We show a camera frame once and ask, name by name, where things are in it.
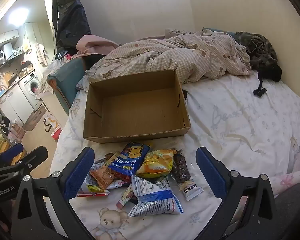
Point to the black plastic bag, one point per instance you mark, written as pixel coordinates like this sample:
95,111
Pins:
70,20

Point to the tan bear print snack packet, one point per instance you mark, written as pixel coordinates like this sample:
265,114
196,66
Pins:
103,176

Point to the white wall cabinet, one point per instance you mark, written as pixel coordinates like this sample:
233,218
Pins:
5,36

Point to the crumpled clear plastic bags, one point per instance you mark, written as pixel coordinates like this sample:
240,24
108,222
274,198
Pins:
51,71

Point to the round ceiling lamp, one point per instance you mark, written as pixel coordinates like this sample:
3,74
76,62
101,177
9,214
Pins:
19,17

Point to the camouflage garment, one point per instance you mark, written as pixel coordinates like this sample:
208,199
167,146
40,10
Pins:
260,50

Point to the white floor cabinet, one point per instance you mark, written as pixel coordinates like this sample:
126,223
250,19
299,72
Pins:
12,105

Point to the range hood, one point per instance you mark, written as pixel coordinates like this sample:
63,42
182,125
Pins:
12,51

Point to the teal padded bed board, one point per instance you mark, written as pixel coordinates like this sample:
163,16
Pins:
65,80

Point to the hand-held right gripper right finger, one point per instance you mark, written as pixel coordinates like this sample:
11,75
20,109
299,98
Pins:
211,175

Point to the blue snack packet yellow cartoon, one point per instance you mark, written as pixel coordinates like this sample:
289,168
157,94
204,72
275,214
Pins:
131,158

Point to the white and red shopping bag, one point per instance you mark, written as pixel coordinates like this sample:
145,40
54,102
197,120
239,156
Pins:
52,127

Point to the pink cartoon stick packet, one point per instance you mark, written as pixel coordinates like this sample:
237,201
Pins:
125,196

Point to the white snack packet yellow print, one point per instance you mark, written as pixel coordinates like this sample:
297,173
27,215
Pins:
92,188

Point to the pink floral cloth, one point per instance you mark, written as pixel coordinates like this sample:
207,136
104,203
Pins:
296,177

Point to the brown cardboard box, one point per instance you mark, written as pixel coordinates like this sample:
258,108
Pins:
137,110

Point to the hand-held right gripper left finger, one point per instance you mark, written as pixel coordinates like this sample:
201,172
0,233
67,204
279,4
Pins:
77,175

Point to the small brown snack packet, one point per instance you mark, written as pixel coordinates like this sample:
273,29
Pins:
107,158

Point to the white side table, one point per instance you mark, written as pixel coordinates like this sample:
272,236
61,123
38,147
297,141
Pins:
46,102

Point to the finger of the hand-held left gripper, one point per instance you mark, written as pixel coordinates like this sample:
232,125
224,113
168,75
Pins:
32,156
11,151

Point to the brown dried meat packet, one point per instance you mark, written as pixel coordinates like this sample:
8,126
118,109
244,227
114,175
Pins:
180,168

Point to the beige checked duvet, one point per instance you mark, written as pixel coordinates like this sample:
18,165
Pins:
170,55

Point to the red and white snack packet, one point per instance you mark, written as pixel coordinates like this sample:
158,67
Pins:
122,180

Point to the person's grey trousers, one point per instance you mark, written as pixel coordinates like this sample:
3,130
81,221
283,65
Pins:
295,212

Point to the small white snack packet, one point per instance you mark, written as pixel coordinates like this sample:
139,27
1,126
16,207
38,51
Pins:
192,191

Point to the large white blue snack packet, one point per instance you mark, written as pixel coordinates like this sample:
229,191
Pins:
155,197

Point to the yellow orange snack packet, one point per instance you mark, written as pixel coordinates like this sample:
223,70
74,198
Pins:
156,163

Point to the white washing machine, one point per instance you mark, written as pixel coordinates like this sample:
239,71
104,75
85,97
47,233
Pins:
31,90

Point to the brown floor mat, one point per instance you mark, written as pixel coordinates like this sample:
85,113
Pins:
35,120

